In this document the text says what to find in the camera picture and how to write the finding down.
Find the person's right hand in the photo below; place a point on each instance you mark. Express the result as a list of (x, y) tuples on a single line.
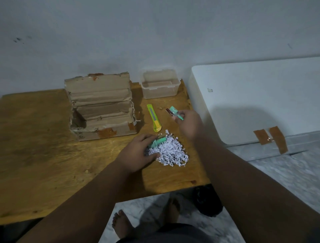
[(191, 125)]

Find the person's left hand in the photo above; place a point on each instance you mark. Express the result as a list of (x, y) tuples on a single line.
[(135, 157)]

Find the green parts together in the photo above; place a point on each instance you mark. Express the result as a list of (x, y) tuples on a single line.
[(174, 110), (158, 142)]

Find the shredded white paper filling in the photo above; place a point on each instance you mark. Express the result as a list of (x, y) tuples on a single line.
[(172, 152)]

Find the yellow utility knife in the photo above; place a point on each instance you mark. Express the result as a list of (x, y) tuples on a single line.
[(153, 117)]

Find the clear plastic container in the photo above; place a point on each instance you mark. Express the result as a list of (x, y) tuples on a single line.
[(160, 87)]

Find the brown cardboard box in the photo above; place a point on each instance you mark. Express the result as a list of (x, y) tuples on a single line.
[(100, 85)]

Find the person's right forearm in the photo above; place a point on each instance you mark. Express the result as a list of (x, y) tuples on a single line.
[(250, 195)]

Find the person's left forearm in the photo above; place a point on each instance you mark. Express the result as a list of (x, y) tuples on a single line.
[(80, 210)]

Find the person's right foot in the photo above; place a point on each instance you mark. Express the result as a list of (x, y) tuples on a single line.
[(172, 210)]

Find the person's foot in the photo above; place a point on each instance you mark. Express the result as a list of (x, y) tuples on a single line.
[(172, 210), (122, 225)]

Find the person's left foot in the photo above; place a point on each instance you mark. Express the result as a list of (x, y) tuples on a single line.
[(122, 225)]

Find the white cabinet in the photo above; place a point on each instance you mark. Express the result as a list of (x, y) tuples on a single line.
[(250, 100)]

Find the short brown tape strip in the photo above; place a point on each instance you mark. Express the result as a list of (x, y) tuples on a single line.
[(262, 137)]

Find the black trash bin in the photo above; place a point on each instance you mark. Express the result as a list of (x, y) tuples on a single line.
[(207, 200)]

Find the dark shorts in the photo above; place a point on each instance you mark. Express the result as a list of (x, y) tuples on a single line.
[(172, 235)]

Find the long brown tape strip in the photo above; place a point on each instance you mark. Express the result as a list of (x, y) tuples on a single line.
[(278, 139)]

